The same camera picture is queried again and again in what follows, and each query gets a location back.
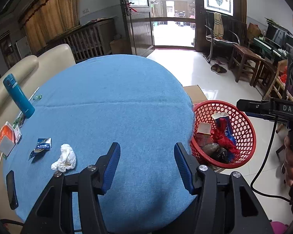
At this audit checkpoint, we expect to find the grey plastic bag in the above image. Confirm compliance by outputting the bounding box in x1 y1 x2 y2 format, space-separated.
201 143 229 162

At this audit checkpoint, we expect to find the magenta clothing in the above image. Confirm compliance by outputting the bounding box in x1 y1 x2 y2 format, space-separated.
270 221 290 234

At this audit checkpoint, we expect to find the red plastic bag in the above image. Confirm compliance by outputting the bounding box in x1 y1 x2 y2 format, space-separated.
211 124 240 154

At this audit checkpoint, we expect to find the black monitor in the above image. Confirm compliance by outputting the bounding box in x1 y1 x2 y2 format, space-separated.
265 22 287 48

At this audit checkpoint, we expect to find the wooden door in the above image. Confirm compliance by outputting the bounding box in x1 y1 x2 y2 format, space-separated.
120 0 155 58

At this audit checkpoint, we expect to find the thin white stick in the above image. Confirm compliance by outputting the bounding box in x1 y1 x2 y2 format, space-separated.
29 87 40 102

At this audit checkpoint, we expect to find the orange white carton box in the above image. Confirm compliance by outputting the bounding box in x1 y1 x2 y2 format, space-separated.
0 121 16 157

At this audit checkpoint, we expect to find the small white packet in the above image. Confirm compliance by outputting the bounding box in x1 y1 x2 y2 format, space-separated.
13 127 23 144

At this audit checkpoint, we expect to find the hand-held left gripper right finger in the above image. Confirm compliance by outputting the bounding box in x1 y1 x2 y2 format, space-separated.
174 142 274 234

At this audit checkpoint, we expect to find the white framed panel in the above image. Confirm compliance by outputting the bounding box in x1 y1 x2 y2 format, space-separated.
16 36 32 59

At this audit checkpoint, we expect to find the black cable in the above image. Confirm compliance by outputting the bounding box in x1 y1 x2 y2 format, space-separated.
250 61 293 204

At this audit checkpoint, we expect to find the flat cardboard box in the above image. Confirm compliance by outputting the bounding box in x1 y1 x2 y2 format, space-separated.
183 85 208 105

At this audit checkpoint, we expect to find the small cardboard box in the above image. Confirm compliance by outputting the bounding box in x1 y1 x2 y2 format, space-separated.
197 122 212 136

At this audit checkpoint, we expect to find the tan curtain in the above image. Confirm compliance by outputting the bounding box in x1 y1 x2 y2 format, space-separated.
18 0 80 48

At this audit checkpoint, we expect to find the blue foil wrapper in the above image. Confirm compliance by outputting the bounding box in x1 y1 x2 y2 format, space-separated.
28 137 52 161

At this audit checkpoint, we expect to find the wooden slatted cabinet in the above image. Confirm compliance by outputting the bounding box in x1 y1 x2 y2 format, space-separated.
37 17 116 62

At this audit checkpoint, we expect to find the striped towel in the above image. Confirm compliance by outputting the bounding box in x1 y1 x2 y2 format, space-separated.
213 12 224 37

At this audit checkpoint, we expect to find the blue plastic bag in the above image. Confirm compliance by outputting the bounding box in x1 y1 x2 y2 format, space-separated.
225 129 237 149

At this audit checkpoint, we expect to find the dark wooden stool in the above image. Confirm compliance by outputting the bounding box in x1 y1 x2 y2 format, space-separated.
228 44 262 83
253 58 279 95

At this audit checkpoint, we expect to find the person's right hand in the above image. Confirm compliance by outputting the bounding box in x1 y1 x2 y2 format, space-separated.
281 135 293 187

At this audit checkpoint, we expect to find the blue tablecloth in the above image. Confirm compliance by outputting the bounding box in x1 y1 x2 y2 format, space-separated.
2 54 194 233

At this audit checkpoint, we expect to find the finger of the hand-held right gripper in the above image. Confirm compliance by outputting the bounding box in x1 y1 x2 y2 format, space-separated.
236 99 271 113
245 112 272 119

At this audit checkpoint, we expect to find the black phone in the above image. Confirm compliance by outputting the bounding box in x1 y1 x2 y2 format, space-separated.
5 170 19 210

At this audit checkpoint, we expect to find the metal frame chair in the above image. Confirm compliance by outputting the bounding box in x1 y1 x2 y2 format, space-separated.
205 12 241 62

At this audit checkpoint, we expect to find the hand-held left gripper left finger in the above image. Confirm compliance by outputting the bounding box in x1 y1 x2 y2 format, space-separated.
21 142 121 234

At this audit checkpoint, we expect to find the crumpled white tissue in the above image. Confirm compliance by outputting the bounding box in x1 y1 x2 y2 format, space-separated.
51 143 77 172

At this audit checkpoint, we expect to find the teal bottle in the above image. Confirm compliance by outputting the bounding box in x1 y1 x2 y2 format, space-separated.
3 74 36 117

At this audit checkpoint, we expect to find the cream leather sofa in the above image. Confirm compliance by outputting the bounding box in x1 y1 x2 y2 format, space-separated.
0 44 76 222

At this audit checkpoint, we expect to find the brown cardboard box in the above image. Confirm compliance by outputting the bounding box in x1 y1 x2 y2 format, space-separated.
110 38 131 55

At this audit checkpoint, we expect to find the red plastic basket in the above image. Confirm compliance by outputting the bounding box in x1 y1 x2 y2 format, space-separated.
190 100 257 169

